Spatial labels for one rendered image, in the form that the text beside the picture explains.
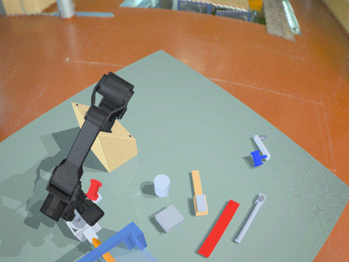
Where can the pale blue cylinder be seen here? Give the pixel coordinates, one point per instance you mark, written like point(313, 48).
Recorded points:
point(162, 185)

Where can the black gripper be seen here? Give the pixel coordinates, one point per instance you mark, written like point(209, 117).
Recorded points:
point(89, 210)

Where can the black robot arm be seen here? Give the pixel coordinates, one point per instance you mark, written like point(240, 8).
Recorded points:
point(64, 184)

